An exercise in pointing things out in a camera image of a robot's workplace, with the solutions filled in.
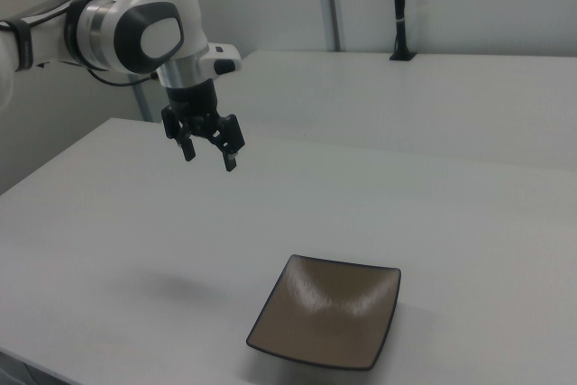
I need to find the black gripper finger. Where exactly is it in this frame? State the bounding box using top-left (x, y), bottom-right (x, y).
top-left (161, 105), bottom-right (197, 163)
top-left (211, 114), bottom-right (246, 174)

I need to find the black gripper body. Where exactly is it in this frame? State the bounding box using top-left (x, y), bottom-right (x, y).
top-left (164, 79), bottom-right (227, 138)

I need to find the brown square ceramic plate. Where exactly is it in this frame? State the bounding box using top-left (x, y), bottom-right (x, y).
top-left (245, 253), bottom-right (402, 371)

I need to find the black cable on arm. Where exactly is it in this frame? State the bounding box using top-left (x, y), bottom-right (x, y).
top-left (84, 67), bottom-right (160, 87)

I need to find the black strap on arm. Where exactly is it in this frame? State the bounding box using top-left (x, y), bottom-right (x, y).
top-left (5, 18), bottom-right (35, 73)

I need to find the black camera pole with base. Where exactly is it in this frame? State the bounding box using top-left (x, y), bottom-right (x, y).
top-left (389, 0), bottom-right (417, 62)

